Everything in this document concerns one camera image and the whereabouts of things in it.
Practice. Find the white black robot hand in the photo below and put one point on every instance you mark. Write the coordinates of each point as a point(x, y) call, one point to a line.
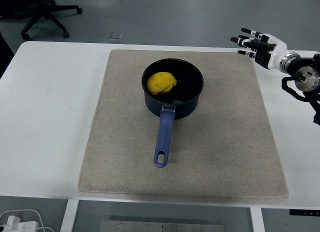
point(273, 53)

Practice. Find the yellow potato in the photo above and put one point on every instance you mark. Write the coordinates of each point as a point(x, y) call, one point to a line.
point(161, 83)

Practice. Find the grey floor socket plate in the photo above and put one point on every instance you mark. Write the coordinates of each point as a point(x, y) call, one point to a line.
point(116, 36)

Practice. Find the black table control panel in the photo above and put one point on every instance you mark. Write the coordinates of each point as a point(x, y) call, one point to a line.
point(305, 212)

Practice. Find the white table leg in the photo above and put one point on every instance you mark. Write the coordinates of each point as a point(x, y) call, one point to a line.
point(257, 220)
point(68, 217)

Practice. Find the beige fabric mat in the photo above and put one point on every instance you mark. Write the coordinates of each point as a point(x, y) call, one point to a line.
point(125, 142)

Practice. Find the grey metal plate with screws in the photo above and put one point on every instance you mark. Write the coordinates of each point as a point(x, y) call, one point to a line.
point(162, 227)

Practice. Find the black office chair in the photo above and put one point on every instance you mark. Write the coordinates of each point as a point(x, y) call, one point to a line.
point(47, 10)

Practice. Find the white power strip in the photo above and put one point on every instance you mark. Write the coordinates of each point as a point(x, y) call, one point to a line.
point(17, 225)

